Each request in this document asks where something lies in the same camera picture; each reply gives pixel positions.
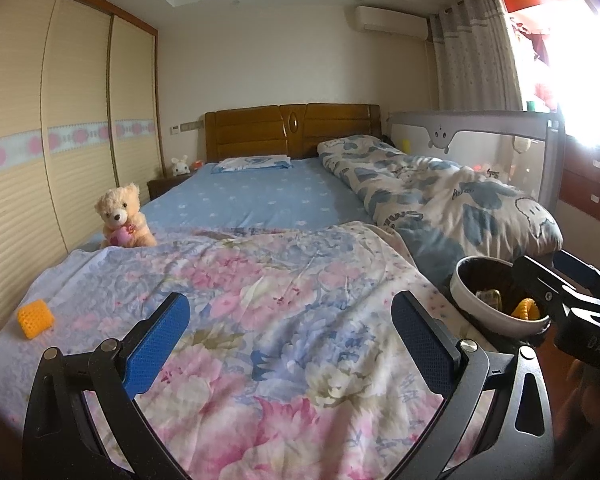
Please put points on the white air conditioner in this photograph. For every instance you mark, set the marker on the white air conditioner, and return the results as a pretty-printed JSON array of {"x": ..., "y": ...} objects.
[{"x": 390, "y": 22}]

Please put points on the grey bed guard rail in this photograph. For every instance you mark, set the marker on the grey bed guard rail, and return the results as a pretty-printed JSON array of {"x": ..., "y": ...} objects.
[{"x": 480, "y": 122}]

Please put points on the wall switch panel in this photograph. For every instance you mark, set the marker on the wall switch panel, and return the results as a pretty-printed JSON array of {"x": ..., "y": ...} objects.
[{"x": 186, "y": 127}]

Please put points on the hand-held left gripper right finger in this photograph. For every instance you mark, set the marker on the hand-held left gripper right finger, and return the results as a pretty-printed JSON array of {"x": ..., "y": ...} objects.
[{"x": 422, "y": 345}]

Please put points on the blue white pillow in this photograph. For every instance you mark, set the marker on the blue white pillow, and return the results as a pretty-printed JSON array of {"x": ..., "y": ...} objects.
[{"x": 255, "y": 164}]

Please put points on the small orange foam net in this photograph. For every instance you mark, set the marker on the small orange foam net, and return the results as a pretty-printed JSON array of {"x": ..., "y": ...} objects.
[{"x": 36, "y": 319}]

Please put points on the blue bed sheet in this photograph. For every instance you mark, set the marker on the blue bed sheet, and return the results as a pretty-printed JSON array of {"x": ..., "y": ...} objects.
[{"x": 255, "y": 200}]

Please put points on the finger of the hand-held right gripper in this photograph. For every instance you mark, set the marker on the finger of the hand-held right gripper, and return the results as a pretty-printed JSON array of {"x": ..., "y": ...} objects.
[
  {"x": 545, "y": 285},
  {"x": 577, "y": 265}
]

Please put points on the brown wooden dresser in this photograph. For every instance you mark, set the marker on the brown wooden dresser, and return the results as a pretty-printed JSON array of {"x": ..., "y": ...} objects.
[{"x": 590, "y": 190}]

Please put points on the dark wooden nightstand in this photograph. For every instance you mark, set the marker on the dark wooden nightstand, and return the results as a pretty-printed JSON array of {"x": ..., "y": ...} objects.
[{"x": 167, "y": 186}]

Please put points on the cream hanging toy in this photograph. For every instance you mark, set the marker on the cream hanging toy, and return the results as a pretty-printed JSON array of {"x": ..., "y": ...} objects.
[{"x": 520, "y": 144}]

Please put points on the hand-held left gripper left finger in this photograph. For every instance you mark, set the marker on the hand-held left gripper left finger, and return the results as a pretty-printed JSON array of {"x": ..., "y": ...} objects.
[{"x": 155, "y": 345}]

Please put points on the white trash bin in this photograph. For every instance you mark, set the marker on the white trash bin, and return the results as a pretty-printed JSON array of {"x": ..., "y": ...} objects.
[{"x": 475, "y": 312}]

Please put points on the grey patterned curtain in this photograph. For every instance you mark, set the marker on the grey patterned curtain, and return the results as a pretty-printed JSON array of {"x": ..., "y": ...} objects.
[{"x": 475, "y": 50}]

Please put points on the beige teddy bear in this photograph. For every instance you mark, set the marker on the beige teddy bear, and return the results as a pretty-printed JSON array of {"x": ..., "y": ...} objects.
[{"x": 122, "y": 215}]

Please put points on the pink floral blanket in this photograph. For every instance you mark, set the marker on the pink floral blanket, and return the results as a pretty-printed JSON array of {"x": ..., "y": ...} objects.
[{"x": 280, "y": 335}]

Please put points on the wooden bed headboard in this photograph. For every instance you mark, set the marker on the wooden bed headboard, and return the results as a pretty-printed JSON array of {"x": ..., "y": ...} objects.
[{"x": 255, "y": 132}]

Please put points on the cream sliding door wardrobe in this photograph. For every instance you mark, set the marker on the cream sliding door wardrobe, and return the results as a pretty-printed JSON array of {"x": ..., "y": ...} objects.
[{"x": 80, "y": 85}]

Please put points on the white blue patterned quilt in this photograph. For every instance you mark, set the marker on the white blue patterned quilt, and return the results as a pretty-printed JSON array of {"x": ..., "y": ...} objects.
[{"x": 430, "y": 195}]

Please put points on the white rabbit toy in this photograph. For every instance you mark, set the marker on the white rabbit toy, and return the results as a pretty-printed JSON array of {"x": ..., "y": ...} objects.
[{"x": 180, "y": 166}]

